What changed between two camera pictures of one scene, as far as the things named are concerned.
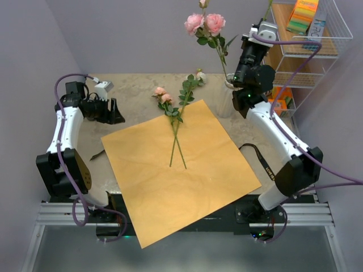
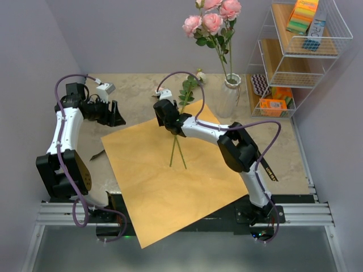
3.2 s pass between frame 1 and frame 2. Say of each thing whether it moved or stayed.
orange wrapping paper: stayed
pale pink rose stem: moved
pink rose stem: stayed
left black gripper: stayed
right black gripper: moved
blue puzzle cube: stayed
